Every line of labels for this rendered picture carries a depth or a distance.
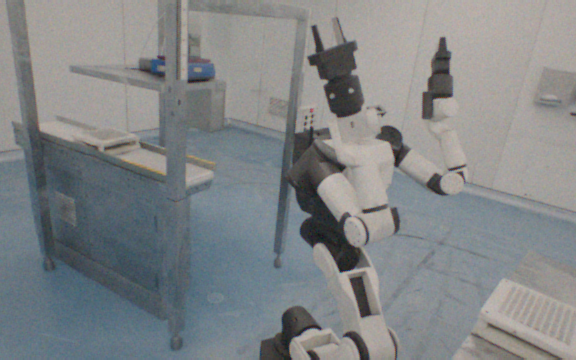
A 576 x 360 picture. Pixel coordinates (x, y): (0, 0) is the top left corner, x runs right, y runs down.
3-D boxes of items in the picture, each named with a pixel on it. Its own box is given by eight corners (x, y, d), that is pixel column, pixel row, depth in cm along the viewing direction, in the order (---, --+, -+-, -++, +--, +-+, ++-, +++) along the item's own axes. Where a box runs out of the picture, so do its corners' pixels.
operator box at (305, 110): (313, 146, 257) (318, 106, 248) (300, 151, 243) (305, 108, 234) (304, 144, 260) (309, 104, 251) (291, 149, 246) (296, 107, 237)
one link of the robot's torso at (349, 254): (295, 241, 166) (300, 203, 160) (322, 237, 172) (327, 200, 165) (330, 279, 143) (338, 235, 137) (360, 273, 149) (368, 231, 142)
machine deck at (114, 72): (226, 89, 186) (226, 80, 185) (165, 95, 155) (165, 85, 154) (136, 71, 214) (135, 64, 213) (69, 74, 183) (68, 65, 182)
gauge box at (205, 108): (224, 129, 193) (226, 87, 186) (210, 132, 185) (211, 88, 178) (191, 120, 203) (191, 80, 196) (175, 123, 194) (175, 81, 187)
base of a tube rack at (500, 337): (586, 335, 111) (589, 328, 111) (575, 385, 94) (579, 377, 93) (495, 295, 126) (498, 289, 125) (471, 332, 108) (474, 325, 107)
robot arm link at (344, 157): (326, 119, 98) (340, 172, 98) (362, 109, 97) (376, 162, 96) (328, 122, 105) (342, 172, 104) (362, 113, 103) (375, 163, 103)
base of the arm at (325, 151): (298, 198, 116) (278, 171, 122) (321, 202, 126) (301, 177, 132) (333, 161, 111) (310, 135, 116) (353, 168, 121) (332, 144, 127)
